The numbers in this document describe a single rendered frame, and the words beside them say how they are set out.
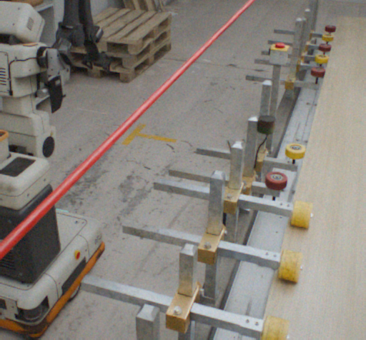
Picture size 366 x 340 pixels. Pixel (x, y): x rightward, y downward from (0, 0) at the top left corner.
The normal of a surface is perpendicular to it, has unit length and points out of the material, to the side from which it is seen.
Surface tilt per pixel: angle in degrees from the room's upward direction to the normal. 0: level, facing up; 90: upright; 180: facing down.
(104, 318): 0
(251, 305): 0
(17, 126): 82
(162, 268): 0
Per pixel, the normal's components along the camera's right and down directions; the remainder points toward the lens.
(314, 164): 0.01, -0.86
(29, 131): -0.33, 0.35
